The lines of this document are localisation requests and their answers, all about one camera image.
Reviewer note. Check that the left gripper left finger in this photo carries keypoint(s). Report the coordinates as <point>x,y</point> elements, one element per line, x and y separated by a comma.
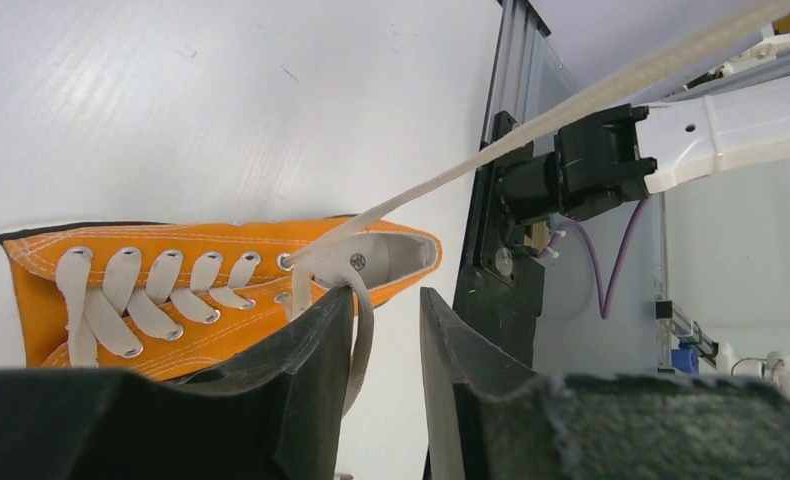
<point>271,412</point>

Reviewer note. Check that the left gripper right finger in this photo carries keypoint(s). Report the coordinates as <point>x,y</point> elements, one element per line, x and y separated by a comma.
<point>647,427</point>

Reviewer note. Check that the orange canvas sneaker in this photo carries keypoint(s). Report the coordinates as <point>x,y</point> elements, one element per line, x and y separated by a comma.
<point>171,300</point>

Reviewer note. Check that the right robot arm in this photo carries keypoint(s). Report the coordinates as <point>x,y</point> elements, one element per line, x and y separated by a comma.
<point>630,152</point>

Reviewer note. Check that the aluminium right table rail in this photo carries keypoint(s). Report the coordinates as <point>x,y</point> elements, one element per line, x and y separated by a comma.
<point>528,77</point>

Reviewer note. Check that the aluminium front rail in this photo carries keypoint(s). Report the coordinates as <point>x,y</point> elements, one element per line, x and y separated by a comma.
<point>769,60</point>

